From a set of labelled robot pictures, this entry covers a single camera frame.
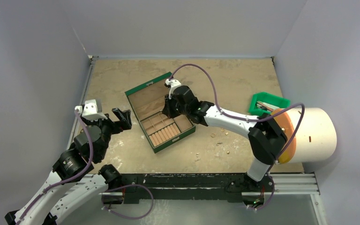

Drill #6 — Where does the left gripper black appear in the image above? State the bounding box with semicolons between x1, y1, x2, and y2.
81;107;131;160

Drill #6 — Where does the green ring tray insert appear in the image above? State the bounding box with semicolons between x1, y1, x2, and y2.
140;112;195;153

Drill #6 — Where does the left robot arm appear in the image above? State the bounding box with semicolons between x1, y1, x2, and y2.
5;101;132;225

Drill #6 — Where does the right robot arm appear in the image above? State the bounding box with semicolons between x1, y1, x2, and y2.
162;85;288;191

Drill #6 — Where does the green jewelry box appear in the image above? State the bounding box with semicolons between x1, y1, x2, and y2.
125;72;196;153

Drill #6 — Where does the green plastic bin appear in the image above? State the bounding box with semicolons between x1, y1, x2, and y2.
248;92;291;116

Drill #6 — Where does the white cylinder orange lid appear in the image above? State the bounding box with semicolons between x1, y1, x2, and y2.
278;108;337;164

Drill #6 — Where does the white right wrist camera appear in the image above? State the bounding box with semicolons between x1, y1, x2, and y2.
165;79;182;91

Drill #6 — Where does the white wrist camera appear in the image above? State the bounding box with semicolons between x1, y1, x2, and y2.
75;99;108;121
165;79;182;91

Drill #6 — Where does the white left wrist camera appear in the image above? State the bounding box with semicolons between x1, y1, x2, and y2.
75;99;108;121

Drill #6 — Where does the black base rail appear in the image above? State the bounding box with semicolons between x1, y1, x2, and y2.
102;173;274;207

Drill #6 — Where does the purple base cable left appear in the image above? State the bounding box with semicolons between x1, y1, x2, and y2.
101;184;154;220

